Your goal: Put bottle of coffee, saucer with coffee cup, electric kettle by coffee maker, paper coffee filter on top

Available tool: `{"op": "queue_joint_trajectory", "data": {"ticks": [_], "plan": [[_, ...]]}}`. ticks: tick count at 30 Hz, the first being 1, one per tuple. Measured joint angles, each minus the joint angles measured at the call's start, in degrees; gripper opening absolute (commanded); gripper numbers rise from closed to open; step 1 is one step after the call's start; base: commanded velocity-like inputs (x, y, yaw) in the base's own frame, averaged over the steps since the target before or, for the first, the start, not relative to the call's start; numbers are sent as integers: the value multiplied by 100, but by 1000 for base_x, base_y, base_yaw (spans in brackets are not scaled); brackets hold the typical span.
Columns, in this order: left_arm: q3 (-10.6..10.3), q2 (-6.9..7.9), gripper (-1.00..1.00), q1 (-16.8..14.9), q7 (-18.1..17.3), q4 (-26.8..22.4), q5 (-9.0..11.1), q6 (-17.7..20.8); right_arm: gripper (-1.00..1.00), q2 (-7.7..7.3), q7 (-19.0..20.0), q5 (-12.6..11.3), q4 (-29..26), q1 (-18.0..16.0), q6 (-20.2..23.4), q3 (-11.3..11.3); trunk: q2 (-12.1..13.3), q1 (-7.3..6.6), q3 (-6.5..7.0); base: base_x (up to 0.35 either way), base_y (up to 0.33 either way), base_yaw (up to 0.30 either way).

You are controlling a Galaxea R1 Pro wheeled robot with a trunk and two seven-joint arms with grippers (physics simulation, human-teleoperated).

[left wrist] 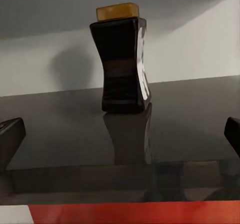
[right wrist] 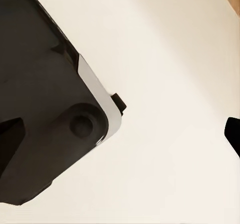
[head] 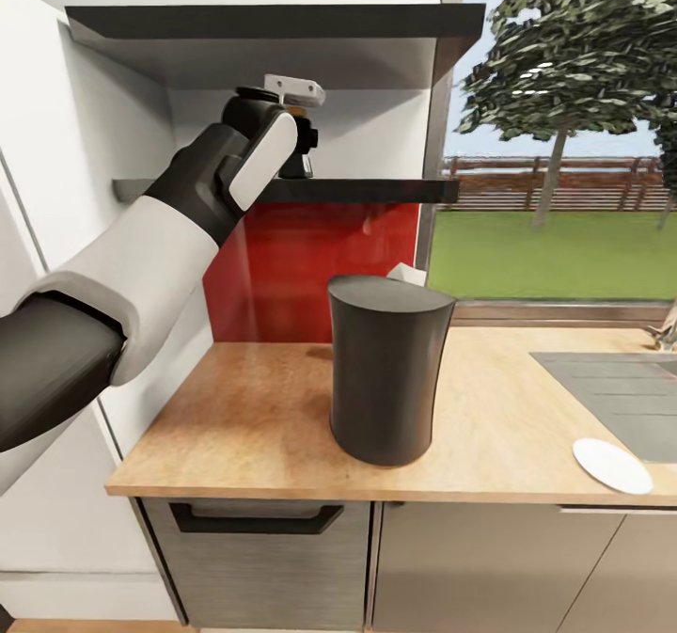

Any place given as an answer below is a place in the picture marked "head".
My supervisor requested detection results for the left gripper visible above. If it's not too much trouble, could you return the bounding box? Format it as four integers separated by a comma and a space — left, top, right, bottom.
293, 117, 318, 154

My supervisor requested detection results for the paper coffee filter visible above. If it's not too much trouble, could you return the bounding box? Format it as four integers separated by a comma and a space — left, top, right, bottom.
387, 263, 426, 286

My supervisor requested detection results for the saucer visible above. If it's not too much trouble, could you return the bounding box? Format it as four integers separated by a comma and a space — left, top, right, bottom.
573, 438, 653, 495

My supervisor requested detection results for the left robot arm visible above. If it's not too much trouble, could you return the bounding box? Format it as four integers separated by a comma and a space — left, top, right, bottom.
0, 74, 325, 498

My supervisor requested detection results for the bottle of coffee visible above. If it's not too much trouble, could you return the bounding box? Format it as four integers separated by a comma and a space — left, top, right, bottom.
277, 105, 313, 179

